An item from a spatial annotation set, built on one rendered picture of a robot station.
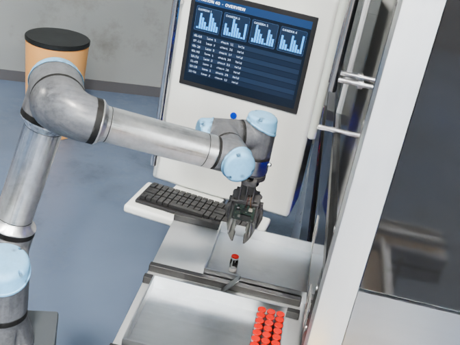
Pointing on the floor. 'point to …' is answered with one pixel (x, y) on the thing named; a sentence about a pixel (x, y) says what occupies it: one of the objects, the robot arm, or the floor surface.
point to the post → (374, 165)
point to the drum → (55, 47)
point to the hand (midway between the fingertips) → (239, 235)
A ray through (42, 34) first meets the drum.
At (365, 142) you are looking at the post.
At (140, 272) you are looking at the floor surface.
